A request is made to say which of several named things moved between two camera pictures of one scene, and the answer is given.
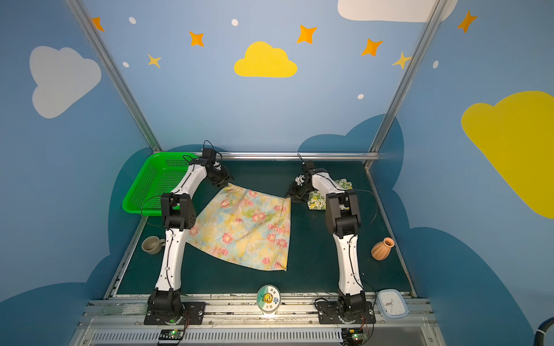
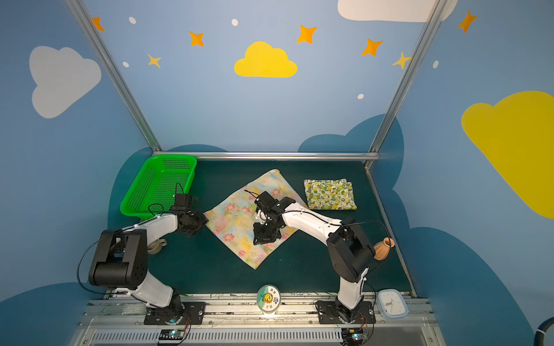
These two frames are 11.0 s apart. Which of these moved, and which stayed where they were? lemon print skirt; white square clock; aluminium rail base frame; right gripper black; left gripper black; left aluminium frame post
Moved: left gripper black; right gripper black
Stayed: aluminium rail base frame; white square clock; left aluminium frame post; lemon print skirt
